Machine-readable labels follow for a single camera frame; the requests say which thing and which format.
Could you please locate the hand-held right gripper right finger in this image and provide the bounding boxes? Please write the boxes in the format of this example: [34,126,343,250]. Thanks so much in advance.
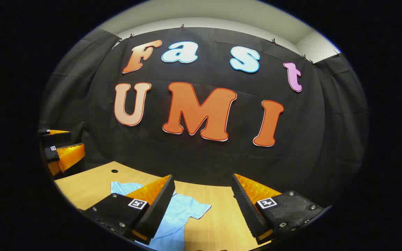
[231,173,325,244]

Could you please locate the light blue polo T-shirt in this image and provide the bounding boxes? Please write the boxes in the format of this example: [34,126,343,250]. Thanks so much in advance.
[110,181,212,251]

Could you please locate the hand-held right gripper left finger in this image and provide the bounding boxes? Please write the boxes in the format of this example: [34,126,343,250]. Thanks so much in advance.
[82,174,176,245]

